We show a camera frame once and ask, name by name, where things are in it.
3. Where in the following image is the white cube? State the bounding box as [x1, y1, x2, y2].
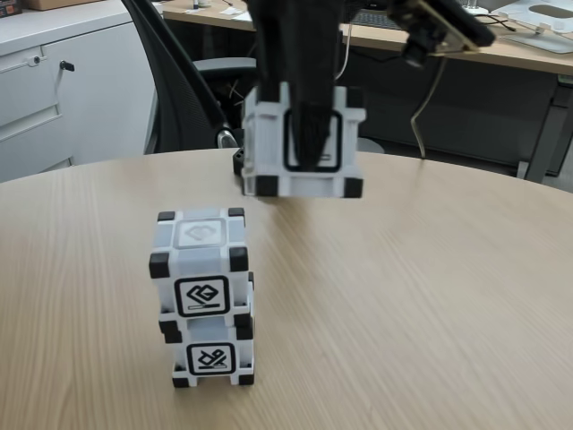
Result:
[158, 313, 257, 390]
[148, 206, 256, 328]
[240, 82, 368, 199]

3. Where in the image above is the wooden office desk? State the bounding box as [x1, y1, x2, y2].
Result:
[161, 0, 573, 185]

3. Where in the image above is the black keyboard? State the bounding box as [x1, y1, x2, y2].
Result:
[352, 11, 406, 31]

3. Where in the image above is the white cube, looped symbol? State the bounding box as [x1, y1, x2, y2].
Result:
[158, 313, 257, 390]

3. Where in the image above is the black mesh office chair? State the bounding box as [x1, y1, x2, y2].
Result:
[119, 0, 259, 156]

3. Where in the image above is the white drawer cabinet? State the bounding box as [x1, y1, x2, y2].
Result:
[0, 8, 158, 184]

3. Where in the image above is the silver laptop stand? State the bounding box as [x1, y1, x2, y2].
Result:
[491, 3, 573, 54]

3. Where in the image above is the tan camera cable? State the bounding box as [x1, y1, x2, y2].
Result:
[410, 53, 449, 159]

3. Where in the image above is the white paper sheet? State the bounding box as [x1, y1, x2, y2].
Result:
[181, 0, 254, 22]

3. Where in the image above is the brown cardboard box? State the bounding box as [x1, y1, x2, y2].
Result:
[25, 0, 93, 12]

